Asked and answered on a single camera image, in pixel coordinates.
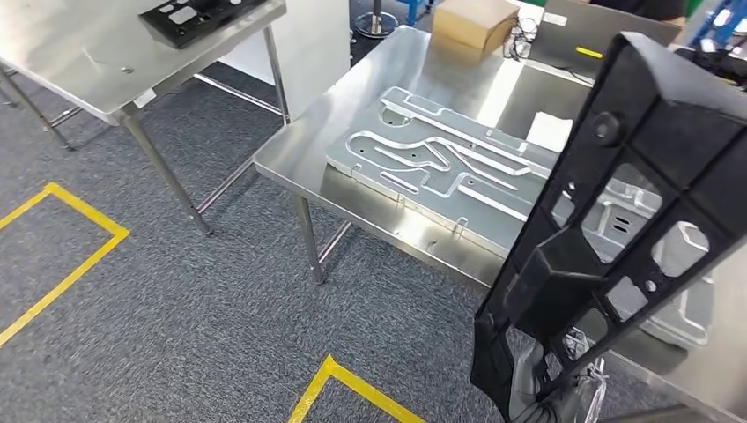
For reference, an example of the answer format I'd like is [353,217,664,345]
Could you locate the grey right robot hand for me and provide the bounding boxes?
[507,326,609,423]

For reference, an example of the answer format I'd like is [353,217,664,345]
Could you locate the black plastic panel part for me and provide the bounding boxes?
[138,0,270,50]
[470,32,747,423]

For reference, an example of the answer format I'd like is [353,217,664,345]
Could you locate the stainless steel workbench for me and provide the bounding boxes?
[254,26,747,423]

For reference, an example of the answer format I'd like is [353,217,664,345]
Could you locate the yellow floor tape square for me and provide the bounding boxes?
[0,182,130,349]
[285,354,428,423]

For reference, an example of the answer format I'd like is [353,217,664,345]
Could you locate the aluminium fixture plate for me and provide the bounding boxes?
[325,85,716,352]

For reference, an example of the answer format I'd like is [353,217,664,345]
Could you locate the white paper pad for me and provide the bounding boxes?
[525,112,575,155]

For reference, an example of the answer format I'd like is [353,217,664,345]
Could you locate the grey laptop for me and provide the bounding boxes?
[528,0,685,81]

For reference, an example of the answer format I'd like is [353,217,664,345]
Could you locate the cardboard box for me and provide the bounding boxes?
[432,0,521,53]

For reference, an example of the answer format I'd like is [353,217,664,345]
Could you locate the chrome stanchion base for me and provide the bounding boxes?
[354,0,400,40]

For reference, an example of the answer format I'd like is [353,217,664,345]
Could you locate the white partition panel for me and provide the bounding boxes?
[218,0,351,122]

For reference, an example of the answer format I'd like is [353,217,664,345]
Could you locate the small stainless steel table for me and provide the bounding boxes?
[0,0,293,238]

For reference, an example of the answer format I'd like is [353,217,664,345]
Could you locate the black cable bundle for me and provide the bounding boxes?
[502,16,541,63]

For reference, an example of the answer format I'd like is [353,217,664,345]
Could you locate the blue metal frame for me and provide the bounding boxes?
[688,0,747,51]
[396,0,438,27]

